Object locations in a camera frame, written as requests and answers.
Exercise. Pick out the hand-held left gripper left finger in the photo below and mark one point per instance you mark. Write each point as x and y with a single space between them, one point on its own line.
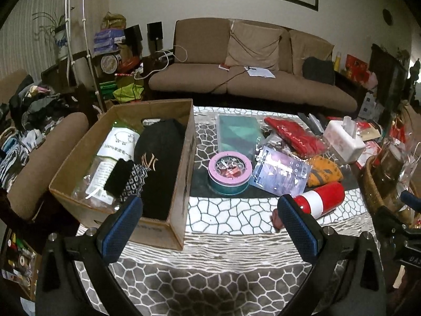
120 232

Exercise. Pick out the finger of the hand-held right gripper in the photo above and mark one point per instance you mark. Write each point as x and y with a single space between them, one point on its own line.
411 199
391 219

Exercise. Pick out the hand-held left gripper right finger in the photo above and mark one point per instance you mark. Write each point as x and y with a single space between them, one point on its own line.
299 232

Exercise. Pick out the red and white bottle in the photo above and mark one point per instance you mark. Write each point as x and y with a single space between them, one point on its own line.
329 194

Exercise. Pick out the purple holographic bag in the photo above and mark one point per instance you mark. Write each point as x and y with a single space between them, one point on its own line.
279 171

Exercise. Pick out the brown cardboard box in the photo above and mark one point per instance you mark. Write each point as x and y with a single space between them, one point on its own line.
179 187

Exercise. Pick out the red packaged cloth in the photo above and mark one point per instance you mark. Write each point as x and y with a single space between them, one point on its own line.
292 135

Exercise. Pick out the box of small craft items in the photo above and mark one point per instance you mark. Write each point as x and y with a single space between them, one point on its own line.
19 260

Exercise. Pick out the dark red small object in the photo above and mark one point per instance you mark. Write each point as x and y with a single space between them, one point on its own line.
278 220

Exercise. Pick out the wicker basket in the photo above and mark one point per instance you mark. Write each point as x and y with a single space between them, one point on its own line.
371 187

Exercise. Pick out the black patterned socks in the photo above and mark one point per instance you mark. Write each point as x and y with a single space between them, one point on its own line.
131 177

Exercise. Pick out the orange packaged cloth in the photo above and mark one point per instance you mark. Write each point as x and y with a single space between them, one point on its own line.
324 171

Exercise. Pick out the round tin with pink lid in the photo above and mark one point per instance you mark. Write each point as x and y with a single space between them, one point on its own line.
230 184

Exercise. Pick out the white tissue box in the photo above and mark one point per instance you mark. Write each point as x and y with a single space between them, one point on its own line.
342 141

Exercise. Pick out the black embroidered cap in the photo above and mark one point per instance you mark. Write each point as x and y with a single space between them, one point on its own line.
161 144

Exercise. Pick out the dark plastic packet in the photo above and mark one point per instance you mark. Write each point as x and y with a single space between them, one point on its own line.
273 138

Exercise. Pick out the brown armchair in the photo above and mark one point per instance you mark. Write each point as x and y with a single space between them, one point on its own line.
49 148

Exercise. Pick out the dark grey remote control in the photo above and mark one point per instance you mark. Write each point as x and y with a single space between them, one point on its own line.
310 121

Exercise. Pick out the teal packaged cloth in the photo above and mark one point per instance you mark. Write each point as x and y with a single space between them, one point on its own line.
240 131

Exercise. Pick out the green yellow clothes pile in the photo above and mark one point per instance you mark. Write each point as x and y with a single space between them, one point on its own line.
130 92

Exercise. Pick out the red gift boxes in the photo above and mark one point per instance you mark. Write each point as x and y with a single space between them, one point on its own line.
357 69

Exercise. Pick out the pile of clothes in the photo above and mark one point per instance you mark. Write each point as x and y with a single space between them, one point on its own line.
39 105

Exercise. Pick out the yellow bottle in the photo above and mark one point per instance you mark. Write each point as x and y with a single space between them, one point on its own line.
337 61

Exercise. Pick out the dark grey cushion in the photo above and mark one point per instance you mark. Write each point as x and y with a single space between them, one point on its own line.
317 70

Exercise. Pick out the white paper sheet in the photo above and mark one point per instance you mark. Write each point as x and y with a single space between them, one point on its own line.
261 72

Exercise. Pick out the brown sofa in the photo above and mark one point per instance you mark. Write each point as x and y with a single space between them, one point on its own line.
190 82

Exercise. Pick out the round white tin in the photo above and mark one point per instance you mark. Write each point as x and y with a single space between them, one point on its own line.
108 63

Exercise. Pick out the small red and white card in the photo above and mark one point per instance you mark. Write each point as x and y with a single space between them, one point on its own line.
224 66

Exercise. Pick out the stack of blue boxes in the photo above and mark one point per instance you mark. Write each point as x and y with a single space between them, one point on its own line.
107 41

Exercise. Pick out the tan sofa cushion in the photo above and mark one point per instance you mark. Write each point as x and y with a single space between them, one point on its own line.
253 46

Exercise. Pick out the black speaker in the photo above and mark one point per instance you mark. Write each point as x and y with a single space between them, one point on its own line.
133 34
155 31

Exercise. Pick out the potted plant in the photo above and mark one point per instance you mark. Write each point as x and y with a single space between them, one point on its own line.
59 39

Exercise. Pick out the white metal stand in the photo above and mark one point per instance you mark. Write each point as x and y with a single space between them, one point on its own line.
69 23

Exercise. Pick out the round dark wall fixture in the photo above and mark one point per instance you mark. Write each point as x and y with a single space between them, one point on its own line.
388 16

